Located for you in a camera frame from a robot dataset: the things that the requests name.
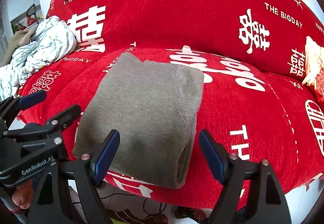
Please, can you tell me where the black handle frame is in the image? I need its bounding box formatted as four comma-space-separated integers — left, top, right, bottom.
26, 3, 39, 25

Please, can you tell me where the cream and red cushion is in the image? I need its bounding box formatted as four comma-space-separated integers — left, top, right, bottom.
302, 36, 324, 103

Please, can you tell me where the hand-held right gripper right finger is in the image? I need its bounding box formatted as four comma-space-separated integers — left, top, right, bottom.
199, 129, 291, 224

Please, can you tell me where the person's left hand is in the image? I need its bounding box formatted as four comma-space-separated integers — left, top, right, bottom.
12, 180, 35, 210

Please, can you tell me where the black cable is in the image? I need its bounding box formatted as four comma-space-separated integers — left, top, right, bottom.
101, 192, 168, 217

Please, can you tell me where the brown cloth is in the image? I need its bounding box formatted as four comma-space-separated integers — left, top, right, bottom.
0, 28, 37, 67

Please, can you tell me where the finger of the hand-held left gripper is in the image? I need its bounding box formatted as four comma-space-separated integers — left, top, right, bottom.
0, 90, 47, 126
4, 104, 82, 149

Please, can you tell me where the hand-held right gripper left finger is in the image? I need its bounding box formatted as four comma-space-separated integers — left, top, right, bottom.
27, 129, 120, 224

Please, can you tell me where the grey knit sweater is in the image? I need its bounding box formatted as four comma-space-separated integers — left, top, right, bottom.
72, 52, 205, 190

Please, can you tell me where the red and black slipper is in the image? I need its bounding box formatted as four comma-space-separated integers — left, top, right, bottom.
174, 204, 213, 222

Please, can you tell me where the white floral quilt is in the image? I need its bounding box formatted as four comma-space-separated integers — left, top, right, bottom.
0, 16, 77, 102

